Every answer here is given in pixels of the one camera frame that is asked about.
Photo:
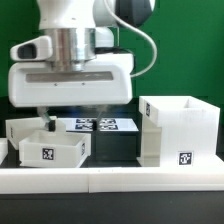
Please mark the white front fence rail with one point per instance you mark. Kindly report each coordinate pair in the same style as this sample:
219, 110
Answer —
97, 180

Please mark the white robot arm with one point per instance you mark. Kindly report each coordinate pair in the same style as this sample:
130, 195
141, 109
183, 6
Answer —
75, 62

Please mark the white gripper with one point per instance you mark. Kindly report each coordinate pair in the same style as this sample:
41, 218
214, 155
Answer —
104, 80

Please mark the white drawer box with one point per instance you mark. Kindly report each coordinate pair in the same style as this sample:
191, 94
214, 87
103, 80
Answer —
18, 129
45, 149

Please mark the white drawer cabinet frame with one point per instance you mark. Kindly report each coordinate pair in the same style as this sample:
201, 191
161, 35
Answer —
178, 131

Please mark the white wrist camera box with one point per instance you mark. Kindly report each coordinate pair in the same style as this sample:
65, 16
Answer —
37, 49

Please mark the white marker sheet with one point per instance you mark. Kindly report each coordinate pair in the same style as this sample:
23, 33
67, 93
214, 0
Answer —
105, 124

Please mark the white front drawer box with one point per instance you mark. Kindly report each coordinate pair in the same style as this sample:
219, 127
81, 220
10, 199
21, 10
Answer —
45, 149

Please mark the white left fence piece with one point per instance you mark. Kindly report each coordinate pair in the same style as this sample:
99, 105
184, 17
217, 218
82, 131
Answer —
3, 149

